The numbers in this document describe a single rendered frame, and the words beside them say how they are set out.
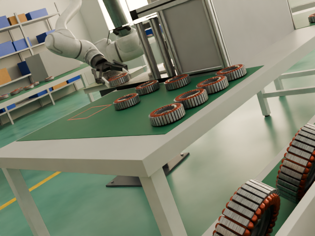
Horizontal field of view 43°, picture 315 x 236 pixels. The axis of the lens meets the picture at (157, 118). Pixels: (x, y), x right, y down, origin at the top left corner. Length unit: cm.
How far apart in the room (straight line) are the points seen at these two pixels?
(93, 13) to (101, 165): 884
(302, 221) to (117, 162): 69
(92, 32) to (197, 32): 846
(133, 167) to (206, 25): 84
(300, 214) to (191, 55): 138
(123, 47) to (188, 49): 101
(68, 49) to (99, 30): 785
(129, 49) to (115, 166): 171
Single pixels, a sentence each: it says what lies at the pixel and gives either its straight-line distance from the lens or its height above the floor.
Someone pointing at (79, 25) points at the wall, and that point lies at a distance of 1013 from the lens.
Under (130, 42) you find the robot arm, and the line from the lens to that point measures 270.
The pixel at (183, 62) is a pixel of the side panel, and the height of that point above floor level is 82.
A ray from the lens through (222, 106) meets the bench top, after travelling 125.
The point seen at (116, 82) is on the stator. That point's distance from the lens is 189.
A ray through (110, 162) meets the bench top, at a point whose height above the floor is 74.
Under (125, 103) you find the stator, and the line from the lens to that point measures 162.
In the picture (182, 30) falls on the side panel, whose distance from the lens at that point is 176.
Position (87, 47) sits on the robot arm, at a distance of 213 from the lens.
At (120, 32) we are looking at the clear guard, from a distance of 216.
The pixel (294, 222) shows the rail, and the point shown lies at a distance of 44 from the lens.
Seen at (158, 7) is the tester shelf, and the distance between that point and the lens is 180.
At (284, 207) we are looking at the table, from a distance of 62.
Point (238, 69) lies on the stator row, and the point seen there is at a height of 78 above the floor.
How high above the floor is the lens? 107
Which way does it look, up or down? 14 degrees down
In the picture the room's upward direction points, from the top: 20 degrees counter-clockwise
